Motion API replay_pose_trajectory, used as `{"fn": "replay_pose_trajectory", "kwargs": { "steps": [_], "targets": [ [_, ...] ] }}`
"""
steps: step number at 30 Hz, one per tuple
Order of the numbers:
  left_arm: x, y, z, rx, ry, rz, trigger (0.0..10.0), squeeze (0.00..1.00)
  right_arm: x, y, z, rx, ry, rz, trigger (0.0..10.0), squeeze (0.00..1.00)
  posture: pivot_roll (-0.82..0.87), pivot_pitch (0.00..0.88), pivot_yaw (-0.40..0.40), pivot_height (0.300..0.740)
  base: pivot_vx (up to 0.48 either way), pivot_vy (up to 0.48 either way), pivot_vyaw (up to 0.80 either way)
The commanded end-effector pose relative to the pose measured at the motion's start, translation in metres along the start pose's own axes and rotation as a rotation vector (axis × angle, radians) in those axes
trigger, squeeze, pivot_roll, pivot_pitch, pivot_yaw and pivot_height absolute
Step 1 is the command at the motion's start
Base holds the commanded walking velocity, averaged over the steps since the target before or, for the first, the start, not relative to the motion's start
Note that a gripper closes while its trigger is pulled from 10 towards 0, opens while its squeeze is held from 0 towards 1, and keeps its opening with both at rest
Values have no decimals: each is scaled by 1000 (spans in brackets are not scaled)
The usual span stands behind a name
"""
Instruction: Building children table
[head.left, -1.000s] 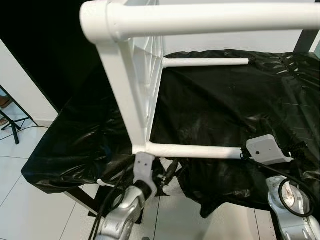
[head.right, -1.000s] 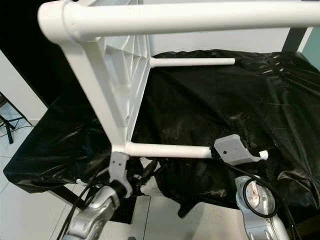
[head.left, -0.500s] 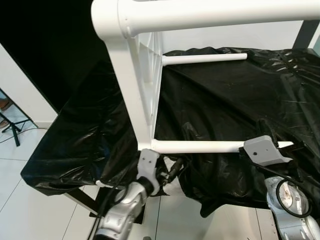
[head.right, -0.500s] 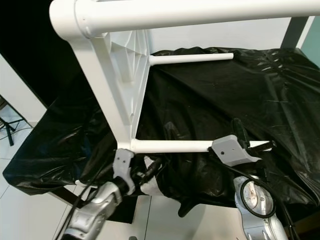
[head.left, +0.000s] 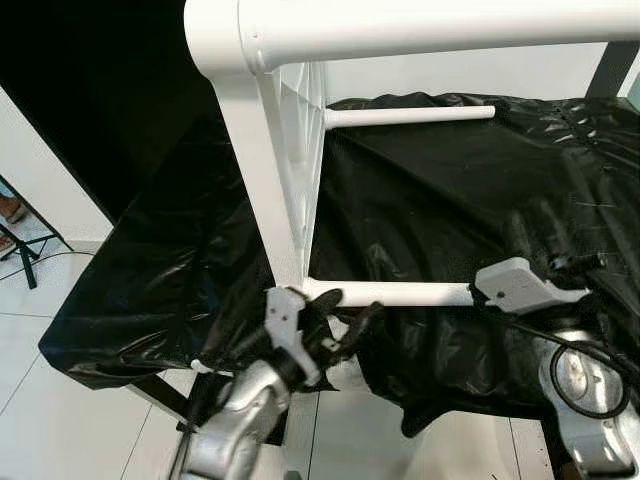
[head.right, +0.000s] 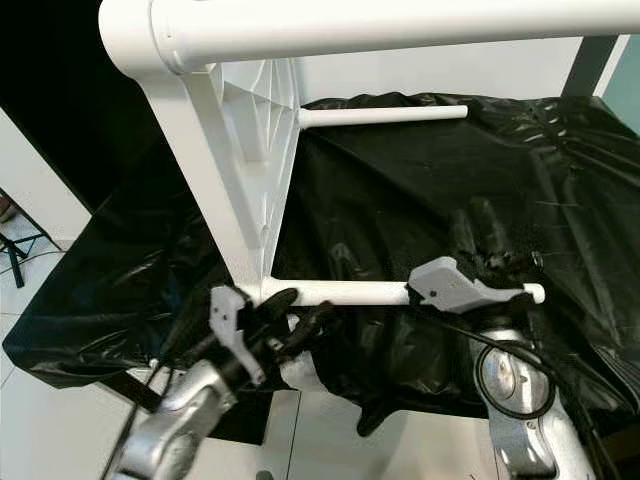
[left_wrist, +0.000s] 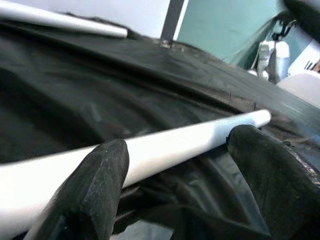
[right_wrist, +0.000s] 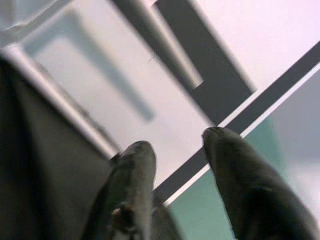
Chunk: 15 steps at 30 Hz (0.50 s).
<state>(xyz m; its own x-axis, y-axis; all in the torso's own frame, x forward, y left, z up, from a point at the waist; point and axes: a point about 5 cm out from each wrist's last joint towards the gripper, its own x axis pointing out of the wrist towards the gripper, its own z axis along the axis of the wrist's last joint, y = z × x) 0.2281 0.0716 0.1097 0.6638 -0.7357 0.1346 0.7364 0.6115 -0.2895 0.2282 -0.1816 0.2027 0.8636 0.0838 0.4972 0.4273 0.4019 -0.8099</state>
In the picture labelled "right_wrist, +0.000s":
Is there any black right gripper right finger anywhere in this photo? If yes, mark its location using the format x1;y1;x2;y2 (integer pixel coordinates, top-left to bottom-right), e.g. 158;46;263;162
201;126;320;240

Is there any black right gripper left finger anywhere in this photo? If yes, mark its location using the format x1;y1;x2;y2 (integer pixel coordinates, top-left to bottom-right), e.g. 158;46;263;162
84;140;157;240

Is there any white plastic table top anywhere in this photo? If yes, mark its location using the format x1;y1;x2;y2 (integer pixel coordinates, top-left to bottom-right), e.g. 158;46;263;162
0;0;218;161

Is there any black plastic cover sheet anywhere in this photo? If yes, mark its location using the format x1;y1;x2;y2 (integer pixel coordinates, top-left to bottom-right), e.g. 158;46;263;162
0;57;121;240

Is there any black wall pillar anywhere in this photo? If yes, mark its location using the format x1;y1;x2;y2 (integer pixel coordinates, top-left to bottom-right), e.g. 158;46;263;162
152;47;320;203

